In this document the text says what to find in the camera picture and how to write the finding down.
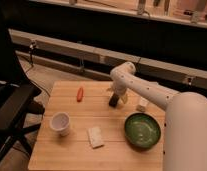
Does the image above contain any black eraser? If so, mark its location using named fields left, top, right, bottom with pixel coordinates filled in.
left=109, top=94, right=119, bottom=107

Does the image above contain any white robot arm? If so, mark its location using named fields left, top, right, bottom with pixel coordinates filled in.
left=110, top=62, right=207, bottom=171

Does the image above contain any white sponge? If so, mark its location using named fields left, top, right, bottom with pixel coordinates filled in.
left=88, top=127, right=104, bottom=148

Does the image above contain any small white bottle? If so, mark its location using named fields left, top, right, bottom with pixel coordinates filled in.
left=136, top=97, right=149, bottom=112

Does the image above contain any orange carrot toy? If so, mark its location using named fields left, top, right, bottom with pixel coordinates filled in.
left=76, top=87, right=84, bottom=102

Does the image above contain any green bowl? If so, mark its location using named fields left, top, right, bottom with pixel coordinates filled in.
left=124, top=113, right=161, bottom=149

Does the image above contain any wooden table board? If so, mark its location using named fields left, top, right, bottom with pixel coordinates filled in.
left=28, top=81, right=163, bottom=171

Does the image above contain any white cup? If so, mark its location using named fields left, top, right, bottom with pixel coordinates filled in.
left=49, top=112, right=70, bottom=136

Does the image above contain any black office chair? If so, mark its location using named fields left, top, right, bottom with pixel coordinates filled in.
left=0, top=83, right=45, bottom=162

